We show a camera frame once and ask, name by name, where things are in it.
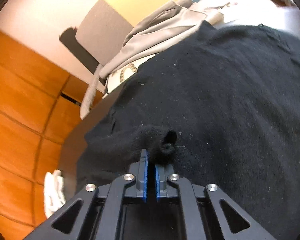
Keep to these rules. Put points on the white printed cushion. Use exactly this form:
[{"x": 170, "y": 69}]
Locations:
[{"x": 125, "y": 73}]

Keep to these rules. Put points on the grey yellow blue armchair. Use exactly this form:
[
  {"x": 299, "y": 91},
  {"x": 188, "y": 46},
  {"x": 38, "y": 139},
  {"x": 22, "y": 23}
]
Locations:
[{"x": 100, "y": 37}]

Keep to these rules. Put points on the dark navy knit sweater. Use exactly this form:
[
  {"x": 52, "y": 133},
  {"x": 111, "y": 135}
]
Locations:
[{"x": 222, "y": 106}]

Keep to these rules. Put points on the grey hoodie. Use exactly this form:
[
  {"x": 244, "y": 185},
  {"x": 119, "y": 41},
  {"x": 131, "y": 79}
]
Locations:
[{"x": 172, "y": 8}]

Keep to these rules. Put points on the white cloth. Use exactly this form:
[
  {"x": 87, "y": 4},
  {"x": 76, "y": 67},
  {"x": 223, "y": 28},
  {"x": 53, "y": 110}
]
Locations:
[{"x": 53, "y": 192}]

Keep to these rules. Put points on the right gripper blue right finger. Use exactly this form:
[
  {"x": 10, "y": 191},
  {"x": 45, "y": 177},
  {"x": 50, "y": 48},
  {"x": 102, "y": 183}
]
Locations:
[{"x": 206, "y": 212}]

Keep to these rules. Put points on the wooden wardrobe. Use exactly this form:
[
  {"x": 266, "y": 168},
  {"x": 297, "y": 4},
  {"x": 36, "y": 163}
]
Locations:
[{"x": 39, "y": 107}]

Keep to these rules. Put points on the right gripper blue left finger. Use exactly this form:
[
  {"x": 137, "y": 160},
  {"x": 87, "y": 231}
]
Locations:
[{"x": 98, "y": 212}]

